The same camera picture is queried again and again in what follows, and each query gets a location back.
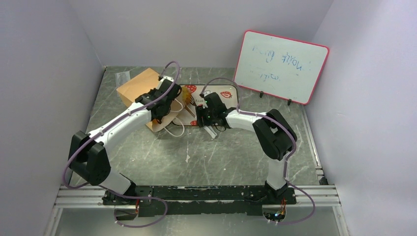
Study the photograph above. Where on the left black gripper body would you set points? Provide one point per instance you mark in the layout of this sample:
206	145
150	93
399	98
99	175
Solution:
168	109

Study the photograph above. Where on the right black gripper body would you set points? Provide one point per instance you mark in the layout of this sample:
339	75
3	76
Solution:
205	117

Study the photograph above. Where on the fake orange bread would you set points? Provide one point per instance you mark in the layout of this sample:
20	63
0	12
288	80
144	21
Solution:
186	95

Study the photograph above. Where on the brown paper bag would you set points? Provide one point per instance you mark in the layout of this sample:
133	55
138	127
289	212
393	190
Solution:
143	83

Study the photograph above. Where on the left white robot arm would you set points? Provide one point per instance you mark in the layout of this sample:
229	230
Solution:
88	156

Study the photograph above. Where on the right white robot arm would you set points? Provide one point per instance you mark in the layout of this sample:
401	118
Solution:
275	136

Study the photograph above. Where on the clear plastic wrapper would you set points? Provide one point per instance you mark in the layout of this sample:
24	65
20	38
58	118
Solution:
122	77

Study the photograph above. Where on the pink framed whiteboard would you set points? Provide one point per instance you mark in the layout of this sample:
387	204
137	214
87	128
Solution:
280	66

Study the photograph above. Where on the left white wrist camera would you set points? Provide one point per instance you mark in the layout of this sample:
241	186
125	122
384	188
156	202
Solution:
165	78

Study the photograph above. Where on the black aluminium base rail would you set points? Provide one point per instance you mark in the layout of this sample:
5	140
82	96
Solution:
192	200

